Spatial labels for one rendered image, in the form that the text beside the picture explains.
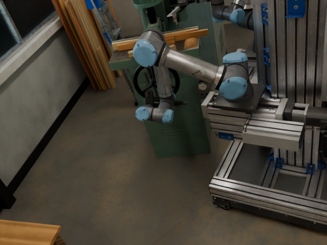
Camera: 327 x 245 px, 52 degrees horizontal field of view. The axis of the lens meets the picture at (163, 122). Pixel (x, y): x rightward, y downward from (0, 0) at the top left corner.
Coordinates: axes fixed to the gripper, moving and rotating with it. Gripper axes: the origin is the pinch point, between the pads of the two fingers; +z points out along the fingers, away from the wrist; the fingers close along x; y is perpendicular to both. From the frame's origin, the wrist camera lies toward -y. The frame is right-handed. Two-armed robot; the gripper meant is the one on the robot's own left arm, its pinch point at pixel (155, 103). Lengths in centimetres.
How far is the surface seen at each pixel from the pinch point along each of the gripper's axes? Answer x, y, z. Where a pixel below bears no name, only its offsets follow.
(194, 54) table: 26.7, -26.2, 12.2
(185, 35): 21, -40, 22
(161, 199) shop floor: -10, 69, 19
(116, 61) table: -24.3, -29.4, 10.3
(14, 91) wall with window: -133, -21, 53
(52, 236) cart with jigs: -48, 55, -61
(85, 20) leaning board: -89, -82, 127
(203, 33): 33, -39, 22
